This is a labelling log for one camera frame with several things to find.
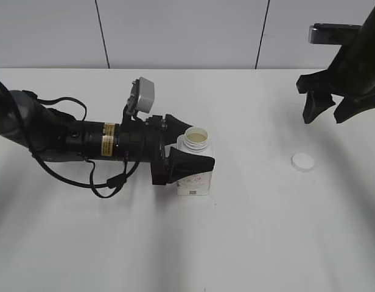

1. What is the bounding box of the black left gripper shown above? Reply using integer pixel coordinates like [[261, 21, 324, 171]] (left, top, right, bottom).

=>
[[114, 114, 216, 186]]

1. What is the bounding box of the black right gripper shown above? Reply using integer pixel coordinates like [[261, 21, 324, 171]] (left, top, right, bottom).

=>
[[296, 45, 375, 123]]

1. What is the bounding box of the white yili changqing bottle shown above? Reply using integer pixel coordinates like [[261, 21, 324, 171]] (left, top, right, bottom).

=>
[[176, 127, 215, 196]]

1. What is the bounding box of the white round bottle cap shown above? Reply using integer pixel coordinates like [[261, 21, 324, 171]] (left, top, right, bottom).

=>
[[291, 153, 315, 172]]

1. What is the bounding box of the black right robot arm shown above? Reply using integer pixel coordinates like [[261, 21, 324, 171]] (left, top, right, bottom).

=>
[[296, 6, 375, 124]]

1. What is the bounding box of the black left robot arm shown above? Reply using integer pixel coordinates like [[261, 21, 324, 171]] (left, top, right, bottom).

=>
[[0, 77, 215, 185]]

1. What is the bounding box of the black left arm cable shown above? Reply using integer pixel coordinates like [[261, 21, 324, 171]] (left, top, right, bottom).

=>
[[10, 97, 142, 199]]

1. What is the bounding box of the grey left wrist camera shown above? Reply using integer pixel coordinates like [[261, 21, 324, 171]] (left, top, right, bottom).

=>
[[122, 77, 155, 123]]

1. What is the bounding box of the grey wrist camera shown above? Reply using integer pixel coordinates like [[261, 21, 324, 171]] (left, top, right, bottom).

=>
[[308, 23, 362, 45], [122, 77, 155, 123]]

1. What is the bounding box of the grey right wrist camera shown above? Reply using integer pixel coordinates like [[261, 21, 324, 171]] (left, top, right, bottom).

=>
[[308, 23, 362, 45]]

